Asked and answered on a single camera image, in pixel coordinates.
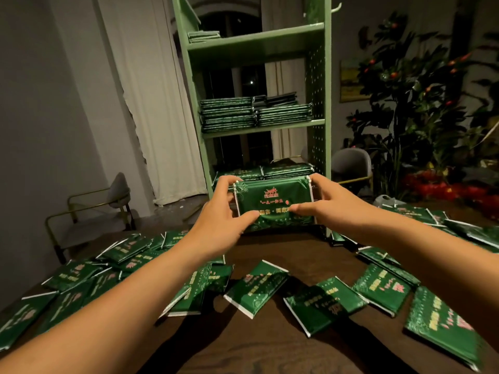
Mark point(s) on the person's right hand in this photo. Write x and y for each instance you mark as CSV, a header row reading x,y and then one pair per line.
x,y
339,212

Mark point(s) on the person's left hand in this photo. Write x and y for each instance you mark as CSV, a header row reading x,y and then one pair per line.
x,y
214,229

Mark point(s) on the person's left thumb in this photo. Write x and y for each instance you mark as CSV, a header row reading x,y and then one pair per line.
x,y
245,218

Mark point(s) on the person's right thumb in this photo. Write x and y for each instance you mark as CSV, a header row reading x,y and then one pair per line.
x,y
306,208

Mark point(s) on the green foil tissue pack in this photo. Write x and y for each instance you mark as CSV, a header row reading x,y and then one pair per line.
x,y
273,198

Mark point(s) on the person's left forearm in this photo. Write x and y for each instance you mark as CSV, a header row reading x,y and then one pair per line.
x,y
117,307

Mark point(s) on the person's right forearm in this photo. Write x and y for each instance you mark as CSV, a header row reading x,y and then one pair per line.
x,y
436,260

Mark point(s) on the stack of green packets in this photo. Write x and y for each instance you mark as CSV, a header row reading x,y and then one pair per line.
x,y
288,170
284,114
203,36
245,173
228,114

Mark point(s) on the grey round-back chair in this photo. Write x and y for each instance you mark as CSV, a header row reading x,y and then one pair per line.
x,y
351,163

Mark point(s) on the scattered green packets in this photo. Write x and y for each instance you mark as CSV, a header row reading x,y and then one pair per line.
x,y
257,288

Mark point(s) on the white plastic bag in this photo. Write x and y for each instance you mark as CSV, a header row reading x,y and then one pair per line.
x,y
386,200

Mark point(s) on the stack of dark packets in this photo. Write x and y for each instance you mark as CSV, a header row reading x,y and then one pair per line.
x,y
276,99

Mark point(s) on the white curtain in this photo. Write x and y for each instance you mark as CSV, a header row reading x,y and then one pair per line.
x,y
286,81
156,112

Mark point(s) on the framed picture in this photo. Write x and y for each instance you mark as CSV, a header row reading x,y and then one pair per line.
x,y
350,83

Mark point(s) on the red flower decorations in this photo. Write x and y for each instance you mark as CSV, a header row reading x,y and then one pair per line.
x,y
448,190

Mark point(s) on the potted tree with red fruits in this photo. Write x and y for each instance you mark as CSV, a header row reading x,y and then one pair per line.
x,y
421,105

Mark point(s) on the green metal shelf unit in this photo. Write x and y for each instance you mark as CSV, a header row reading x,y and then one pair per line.
x,y
253,46

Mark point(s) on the white hook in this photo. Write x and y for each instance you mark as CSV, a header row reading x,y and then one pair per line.
x,y
337,7

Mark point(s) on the grey chair with gold frame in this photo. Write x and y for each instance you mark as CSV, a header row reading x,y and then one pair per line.
x,y
117,194

